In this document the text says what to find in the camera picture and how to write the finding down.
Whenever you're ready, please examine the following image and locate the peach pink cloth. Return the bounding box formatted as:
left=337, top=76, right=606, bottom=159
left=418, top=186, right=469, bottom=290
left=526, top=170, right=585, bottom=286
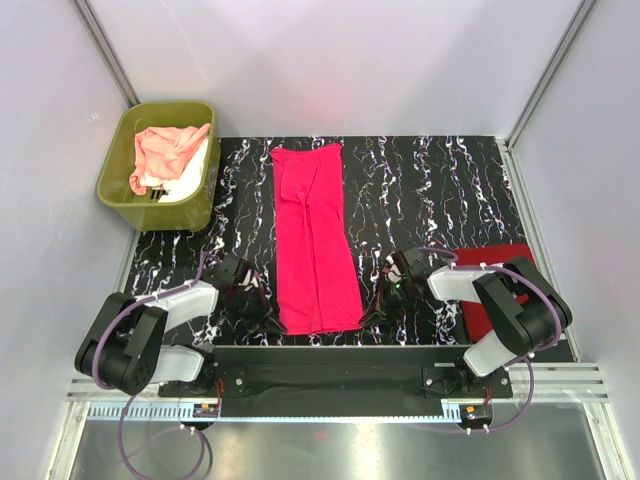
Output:
left=129, top=123, right=211, bottom=196

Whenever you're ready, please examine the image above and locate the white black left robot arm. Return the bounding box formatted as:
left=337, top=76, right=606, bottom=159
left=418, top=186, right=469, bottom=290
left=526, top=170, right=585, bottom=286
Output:
left=74, top=253, right=287, bottom=396

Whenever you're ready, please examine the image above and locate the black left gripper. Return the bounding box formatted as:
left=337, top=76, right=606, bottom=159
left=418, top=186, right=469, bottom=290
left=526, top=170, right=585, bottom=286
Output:
left=227, top=285, right=286, bottom=335

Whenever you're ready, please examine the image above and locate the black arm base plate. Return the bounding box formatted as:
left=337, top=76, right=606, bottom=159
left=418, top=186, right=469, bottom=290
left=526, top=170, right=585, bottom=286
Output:
left=159, top=346, right=513, bottom=421

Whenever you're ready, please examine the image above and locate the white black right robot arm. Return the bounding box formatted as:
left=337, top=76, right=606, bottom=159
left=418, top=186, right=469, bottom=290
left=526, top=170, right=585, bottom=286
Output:
left=359, top=247, right=573, bottom=398

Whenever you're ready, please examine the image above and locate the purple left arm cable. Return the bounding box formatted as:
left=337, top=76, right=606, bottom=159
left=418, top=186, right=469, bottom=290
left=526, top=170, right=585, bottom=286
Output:
left=92, top=252, right=216, bottom=476

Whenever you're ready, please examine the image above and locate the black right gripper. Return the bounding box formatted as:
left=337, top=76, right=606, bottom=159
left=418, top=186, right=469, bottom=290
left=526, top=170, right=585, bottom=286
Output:
left=359, top=275, right=415, bottom=328

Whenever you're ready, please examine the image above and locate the white slotted cable duct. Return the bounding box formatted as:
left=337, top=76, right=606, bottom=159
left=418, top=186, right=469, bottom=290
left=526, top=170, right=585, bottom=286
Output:
left=88, top=399, right=494, bottom=421

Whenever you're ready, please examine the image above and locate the dark red folded t shirt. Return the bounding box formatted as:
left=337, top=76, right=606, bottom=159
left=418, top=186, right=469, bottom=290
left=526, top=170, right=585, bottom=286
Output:
left=454, top=244, right=535, bottom=344

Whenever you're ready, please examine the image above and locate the olive green plastic tub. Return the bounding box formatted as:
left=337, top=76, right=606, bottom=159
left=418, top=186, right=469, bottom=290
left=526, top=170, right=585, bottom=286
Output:
left=96, top=100, right=221, bottom=232

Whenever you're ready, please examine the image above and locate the bright pink t shirt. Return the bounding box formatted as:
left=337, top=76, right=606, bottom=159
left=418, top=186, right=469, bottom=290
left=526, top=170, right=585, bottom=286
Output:
left=271, top=144, right=363, bottom=335

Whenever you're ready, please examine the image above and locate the white cloth in tub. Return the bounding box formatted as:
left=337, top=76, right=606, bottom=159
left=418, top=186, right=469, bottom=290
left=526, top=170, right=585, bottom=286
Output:
left=141, top=138, right=209, bottom=203

